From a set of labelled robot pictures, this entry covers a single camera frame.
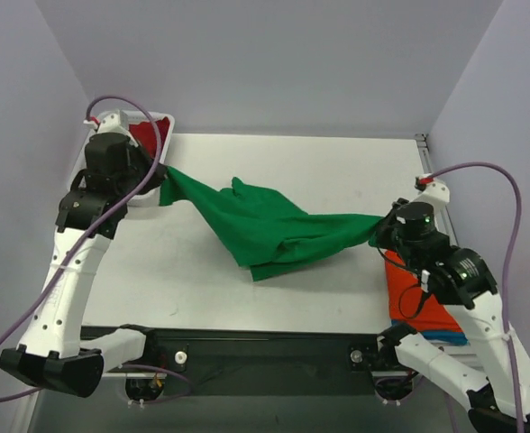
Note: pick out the folded orange t shirt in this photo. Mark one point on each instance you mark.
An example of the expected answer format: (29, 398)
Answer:
(404, 295)

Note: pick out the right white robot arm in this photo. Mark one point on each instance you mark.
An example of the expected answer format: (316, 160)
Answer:
(496, 397)

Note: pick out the aluminium frame rail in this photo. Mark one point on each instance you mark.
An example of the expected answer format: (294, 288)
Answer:
(442, 218)

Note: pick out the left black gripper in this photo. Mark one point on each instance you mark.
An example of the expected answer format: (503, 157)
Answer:
(149, 170)

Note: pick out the green t shirt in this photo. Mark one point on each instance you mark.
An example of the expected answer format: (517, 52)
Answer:
(263, 230)

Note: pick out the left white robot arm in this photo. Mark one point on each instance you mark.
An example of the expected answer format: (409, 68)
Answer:
(50, 354)

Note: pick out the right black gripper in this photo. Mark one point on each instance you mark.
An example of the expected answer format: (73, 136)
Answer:
(387, 230)

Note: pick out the dark red t shirt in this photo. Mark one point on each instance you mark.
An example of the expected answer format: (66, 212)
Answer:
(143, 132)

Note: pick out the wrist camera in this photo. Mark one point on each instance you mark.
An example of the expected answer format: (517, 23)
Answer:
(115, 121)
(433, 192)

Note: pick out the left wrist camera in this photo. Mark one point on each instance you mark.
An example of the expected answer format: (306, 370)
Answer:
(115, 121)

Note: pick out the white plastic basket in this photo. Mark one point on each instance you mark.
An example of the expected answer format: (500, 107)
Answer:
(151, 198)

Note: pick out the folded blue t shirt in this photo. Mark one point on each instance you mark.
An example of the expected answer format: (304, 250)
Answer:
(447, 332)

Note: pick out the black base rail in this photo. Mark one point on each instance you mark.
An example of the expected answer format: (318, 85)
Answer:
(228, 363)

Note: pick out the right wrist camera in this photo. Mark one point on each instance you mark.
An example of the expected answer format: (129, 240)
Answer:
(433, 192)

